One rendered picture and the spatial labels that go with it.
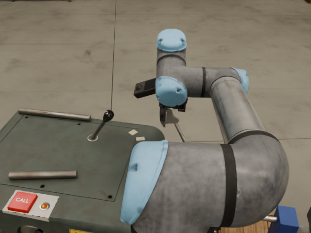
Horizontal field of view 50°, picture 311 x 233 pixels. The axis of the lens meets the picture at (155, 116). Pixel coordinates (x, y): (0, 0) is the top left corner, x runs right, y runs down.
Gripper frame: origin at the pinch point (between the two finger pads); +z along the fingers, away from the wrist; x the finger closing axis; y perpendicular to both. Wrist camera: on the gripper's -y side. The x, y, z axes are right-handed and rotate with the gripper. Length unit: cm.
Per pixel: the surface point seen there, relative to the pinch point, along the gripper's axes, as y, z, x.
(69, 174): -24.9, 0.2, -25.4
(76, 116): -33.3, 9.8, 1.7
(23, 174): -38.1, -0.9, -28.1
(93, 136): -23.8, 6.9, -7.4
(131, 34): -102, 258, 322
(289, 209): 46, 20, -18
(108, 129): -20.3, 10.6, -1.4
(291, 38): 144, 273, 367
